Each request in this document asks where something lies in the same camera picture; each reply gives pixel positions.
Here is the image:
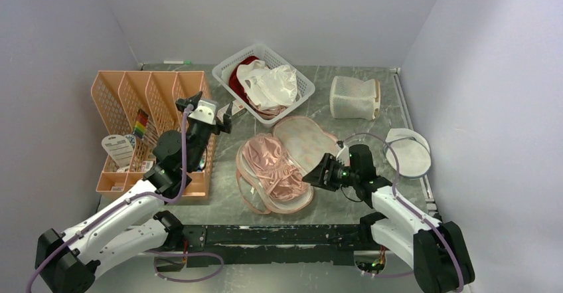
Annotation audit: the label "cylindrical white mesh laundry bag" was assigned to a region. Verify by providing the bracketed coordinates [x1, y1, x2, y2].
[329, 76, 382, 121]

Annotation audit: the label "white paper tag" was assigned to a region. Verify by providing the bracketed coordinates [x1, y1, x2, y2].
[101, 135, 135, 168]

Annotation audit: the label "orange plastic file organizer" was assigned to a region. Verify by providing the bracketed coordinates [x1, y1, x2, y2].
[91, 71, 212, 200]

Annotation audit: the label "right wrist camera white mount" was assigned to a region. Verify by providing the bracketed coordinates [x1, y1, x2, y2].
[335, 140, 349, 165]

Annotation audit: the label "small white red box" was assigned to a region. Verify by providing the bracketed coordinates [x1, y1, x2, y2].
[217, 100, 246, 120]

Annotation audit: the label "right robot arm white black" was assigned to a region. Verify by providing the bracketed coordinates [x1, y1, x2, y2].
[303, 144, 475, 292]

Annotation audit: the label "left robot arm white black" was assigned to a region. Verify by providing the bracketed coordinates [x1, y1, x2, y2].
[31, 93, 232, 292]

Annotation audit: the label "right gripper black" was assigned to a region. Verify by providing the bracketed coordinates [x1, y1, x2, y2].
[303, 153, 359, 191]

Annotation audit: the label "white plastic laundry basket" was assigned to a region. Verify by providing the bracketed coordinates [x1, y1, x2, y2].
[212, 43, 315, 128]

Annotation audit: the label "pink satin bra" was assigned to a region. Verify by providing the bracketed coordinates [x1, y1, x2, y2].
[242, 134, 309, 202]

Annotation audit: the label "white satin garment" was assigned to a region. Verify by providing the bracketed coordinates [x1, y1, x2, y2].
[235, 60, 299, 111]

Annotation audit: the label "base purple cable loop left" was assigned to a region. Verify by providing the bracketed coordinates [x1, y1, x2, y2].
[145, 248, 226, 283]

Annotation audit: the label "red velvet garment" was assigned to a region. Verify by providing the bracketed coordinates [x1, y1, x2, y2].
[228, 56, 258, 104]

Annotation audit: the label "white green marker pen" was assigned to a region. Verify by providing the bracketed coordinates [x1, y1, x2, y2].
[163, 60, 192, 65]

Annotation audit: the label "small items in organizer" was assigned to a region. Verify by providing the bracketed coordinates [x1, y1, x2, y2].
[139, 160, 155, 173]

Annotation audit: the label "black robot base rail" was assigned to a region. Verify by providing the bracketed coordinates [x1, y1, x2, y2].
[155, 211, 389, 273]

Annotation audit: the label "pink beige bra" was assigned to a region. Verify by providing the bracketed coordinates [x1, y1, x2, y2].
[251, 105, 287, 120]

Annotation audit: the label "rainbow colour swatch card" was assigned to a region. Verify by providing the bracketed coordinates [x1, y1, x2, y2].
[132, 108, 149, 140]

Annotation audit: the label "left wrist camera silver box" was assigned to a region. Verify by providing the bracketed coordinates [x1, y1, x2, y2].
[189, 98, 218, 125]

